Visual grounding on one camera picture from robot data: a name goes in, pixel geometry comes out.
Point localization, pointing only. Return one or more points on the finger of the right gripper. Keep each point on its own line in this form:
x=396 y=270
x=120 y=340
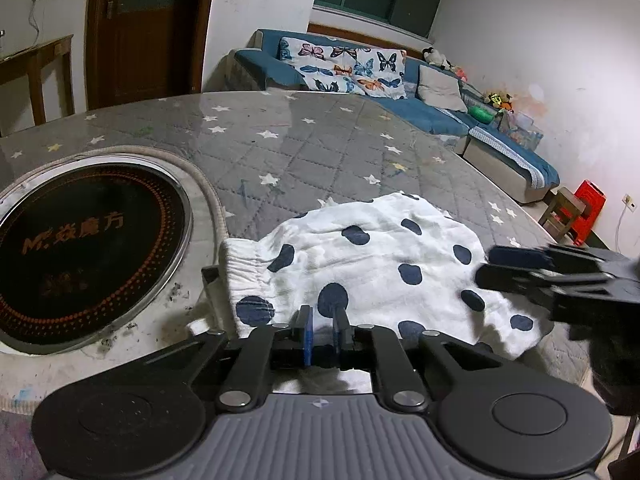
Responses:
x=537 y=285
x=522 y=258

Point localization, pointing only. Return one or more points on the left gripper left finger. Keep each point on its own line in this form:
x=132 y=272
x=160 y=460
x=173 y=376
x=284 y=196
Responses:
x=254 y=362

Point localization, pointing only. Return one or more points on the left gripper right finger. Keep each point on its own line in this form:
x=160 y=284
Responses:
x=379 y=352

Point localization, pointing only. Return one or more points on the white blue-spotted pants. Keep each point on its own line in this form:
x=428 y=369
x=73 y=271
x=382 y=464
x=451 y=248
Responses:
x=395 y=261

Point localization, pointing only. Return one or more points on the black gloved right hand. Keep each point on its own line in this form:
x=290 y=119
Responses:
x=615 y=373

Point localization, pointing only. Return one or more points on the small wooden stool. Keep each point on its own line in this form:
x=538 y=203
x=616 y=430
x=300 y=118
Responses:
x=561 y=214

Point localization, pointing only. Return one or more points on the red plastic stool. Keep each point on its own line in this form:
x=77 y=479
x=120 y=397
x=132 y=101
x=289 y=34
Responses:
x=593 y=198

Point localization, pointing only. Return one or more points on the blue sofa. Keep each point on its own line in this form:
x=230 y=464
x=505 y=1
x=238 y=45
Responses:
x=517 y=170

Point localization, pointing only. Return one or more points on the green toy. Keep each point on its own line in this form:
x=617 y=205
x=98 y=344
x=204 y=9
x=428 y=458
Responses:
x=480 y=114

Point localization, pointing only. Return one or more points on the beige cushion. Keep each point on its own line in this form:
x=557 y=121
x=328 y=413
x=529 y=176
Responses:
x=439 y=90

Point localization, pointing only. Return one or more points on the round black induction cooktop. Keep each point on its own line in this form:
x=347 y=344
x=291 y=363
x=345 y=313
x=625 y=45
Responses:
x=86 y=249

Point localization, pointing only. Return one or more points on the black white plush toy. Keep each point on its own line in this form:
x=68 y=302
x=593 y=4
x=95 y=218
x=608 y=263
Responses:
x=433 y=57

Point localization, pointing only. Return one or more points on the butterfly print pillow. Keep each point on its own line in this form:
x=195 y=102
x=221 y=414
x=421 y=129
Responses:
x=374 y=72

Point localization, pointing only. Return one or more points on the dark wooden door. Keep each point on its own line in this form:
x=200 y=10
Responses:
x=138 y=50

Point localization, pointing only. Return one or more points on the wooden side table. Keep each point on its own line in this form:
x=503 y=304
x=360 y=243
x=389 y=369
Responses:
x=22 y=81

